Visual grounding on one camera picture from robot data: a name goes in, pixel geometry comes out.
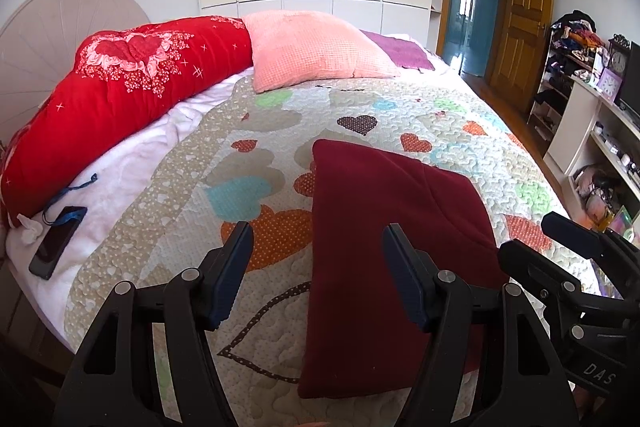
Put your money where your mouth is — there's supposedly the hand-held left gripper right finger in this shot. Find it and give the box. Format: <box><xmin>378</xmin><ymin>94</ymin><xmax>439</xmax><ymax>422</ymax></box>
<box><xmin>382</xmin><ymin>223</ymin><xmax>581</xmax><ymax>427</ymax></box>

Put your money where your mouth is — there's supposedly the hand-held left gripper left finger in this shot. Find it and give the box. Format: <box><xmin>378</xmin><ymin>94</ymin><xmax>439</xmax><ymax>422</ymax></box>
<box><xmin>59</xmin><ymin>221</ymin><xmax>255</xmax><ymax>427</ymax></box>

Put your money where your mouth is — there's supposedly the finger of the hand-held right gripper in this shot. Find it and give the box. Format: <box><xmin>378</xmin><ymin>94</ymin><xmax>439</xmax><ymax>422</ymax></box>
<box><xmin>497</xmin><ymin>238</ymin><xmax>628</xmax><ymax>328</ymax></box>
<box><xmin>541</xmin><ymin>211</ymin><xmax>640</xmax><ymax>303</ymax></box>

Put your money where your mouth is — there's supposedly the dark red garment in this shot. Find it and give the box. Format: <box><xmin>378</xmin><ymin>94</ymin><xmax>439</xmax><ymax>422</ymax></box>
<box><xmin>297</xmin><ymin>138</ymin><xmax>511</xmax><ymax>400</ymax></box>

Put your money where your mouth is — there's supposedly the pile of clothes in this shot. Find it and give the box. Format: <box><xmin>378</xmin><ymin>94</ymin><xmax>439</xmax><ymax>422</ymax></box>
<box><xmin>550</xmin><ymin>10</ymin><xmax>608</xmax><ymax>52</ymax></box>

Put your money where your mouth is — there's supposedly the colourful box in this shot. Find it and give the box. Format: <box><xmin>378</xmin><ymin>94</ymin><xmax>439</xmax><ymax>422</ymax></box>
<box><xmin>607</xmin><ymin>204</ymin><xmax>638</xmax><ymax>243</ymax></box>

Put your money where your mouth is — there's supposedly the pink bag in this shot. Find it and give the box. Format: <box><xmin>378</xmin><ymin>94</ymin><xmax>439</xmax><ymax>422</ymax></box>
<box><xmin>575</xmin><ymin>164</ymin><xmax>608</xmax><ymax>200</ymax></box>

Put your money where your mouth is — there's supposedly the heart print quilt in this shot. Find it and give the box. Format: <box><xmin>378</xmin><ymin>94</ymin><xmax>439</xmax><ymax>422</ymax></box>
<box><xmin>65</xmin><ymin>74</ymin><xmax>601</xmax><ymax>427</ymax></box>

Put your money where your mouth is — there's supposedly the white shelf unit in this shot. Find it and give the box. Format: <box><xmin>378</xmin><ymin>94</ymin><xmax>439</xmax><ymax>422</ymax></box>
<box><xmin>527</xmin><ymin>27</ymin><xmax>640</xmax><ymax>228</ymax></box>

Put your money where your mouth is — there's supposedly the white bed sheet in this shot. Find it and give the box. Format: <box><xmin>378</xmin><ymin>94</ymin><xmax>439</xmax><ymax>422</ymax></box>
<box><xmin>5</xmin><ymin>67</ymin><xmax>256</xmax><ymax>338</ymax></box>

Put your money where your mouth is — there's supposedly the black television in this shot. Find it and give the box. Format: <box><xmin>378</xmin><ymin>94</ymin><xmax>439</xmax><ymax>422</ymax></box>
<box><xmin>619</xmin><ymin>41</ymin><xmax>640</xmax><ymax>118</ymax></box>

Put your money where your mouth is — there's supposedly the dark table clock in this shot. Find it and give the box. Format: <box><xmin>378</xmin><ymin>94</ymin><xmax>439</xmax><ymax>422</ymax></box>
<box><xmin>607</xmin><ymin>34</ymin><xmax>630</xmax><ymax>75</ymax></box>

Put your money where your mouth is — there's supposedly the black smartphone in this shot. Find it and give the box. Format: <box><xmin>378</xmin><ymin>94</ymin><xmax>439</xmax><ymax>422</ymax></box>
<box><xmin>28</xmin><ymin>206</ymin><xmax>88</xmax><ymax>281</ymax></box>

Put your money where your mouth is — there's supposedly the white crumpled tissue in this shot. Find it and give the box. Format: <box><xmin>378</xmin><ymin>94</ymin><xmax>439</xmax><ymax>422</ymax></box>
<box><xmin>16</xmin><ymin>213</ymin><xmax>42</xmax><ymax>244</ymax></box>

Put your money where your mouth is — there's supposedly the red floral duvet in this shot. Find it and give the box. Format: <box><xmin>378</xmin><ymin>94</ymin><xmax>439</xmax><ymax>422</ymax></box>
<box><xmin>0</xmin><ymin>14</ymin><xmax>253</xmax><ymax>228</ymax></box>

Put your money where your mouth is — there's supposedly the wooden door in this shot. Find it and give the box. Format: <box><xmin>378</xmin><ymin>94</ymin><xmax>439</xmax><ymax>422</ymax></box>
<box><xmin>487</xmin><ymin>0</ymin><xmax>556</xmax><ymax>100</ymax></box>

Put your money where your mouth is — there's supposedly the purple cloth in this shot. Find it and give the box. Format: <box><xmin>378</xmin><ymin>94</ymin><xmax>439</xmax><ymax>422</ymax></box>
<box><xmin>361</xmin><ymin>30</ymin><xmax>436</xmax><ymax>72</ymax></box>

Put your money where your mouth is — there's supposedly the pink pillow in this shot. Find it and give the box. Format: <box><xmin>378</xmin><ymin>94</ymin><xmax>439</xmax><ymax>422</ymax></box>
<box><xmin>241</xmin><ymin>10</ymin><xmax>401</xmax><ymax>94</ymax></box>

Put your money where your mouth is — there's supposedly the white round headboard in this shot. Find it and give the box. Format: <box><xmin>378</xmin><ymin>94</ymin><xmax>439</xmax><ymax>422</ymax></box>
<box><xmin>0</xmin><ymin>0</ymin><xmax>152</xmax><ymax>142</ymax></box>

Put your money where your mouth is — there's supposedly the blue lanyard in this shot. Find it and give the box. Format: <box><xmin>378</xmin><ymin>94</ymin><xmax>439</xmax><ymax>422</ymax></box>
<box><xmin>42</xmin><ymin>173</ymin><xmax>99</xmax><ymax>228</ymax></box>

